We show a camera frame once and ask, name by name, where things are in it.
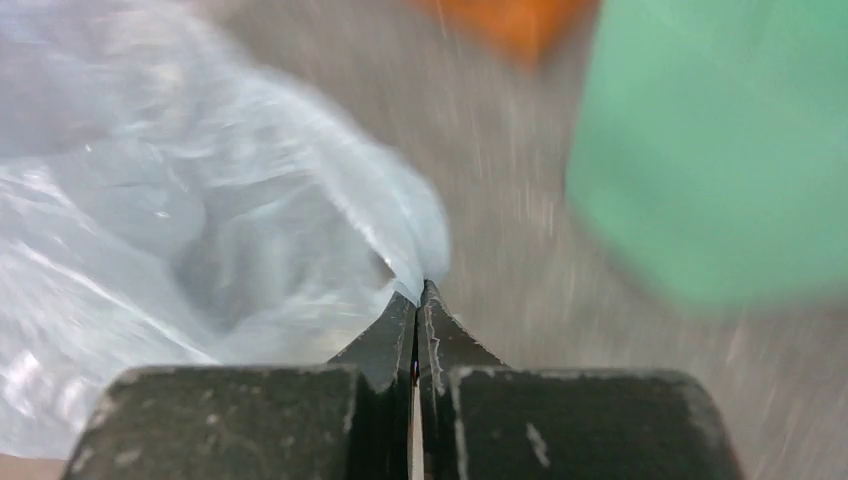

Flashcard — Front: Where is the orange compartment tray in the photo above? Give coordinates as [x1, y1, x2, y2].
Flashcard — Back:
[414, 0, 598, 70]

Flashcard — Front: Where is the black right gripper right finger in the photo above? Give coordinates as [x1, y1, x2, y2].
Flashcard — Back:
[417, 282, 743, 479]

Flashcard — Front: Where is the green plastic trash bin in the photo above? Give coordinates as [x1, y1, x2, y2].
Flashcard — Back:
[565, 0, 847, 308]

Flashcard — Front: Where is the light blue plastic trash bag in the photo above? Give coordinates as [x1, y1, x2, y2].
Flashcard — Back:
[1, 1, 450, 459]

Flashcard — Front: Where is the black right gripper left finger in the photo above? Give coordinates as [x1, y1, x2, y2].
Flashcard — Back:
[63, 295, 416, 479]

